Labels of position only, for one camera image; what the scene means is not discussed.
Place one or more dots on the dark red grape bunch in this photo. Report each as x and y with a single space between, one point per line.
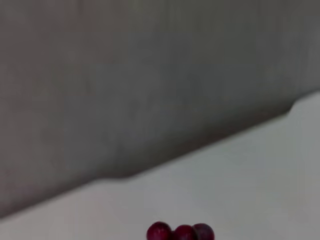
183 232

